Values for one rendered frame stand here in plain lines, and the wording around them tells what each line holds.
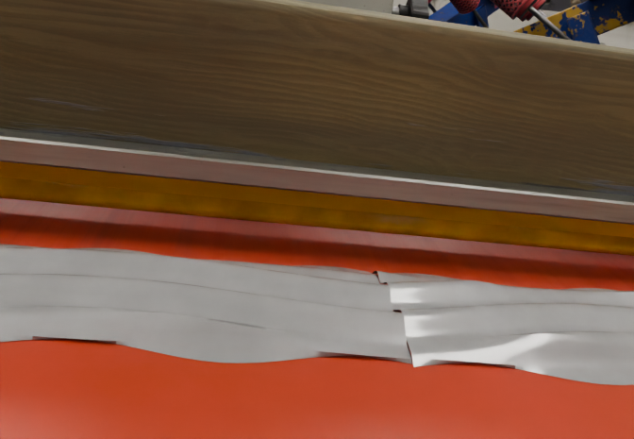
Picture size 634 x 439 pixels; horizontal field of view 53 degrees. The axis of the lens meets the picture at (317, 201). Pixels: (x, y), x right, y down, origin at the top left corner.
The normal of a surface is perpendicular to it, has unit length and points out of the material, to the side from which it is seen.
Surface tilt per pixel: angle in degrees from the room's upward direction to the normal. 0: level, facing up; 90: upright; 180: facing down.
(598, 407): 0
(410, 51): 90
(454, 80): 90
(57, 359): 0
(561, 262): 0
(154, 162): 90
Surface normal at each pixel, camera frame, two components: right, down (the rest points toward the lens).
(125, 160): 0.11, 0.32
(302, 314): 0.10, -0.62
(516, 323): 0.30, -0.63
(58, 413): 0.14, -0.94
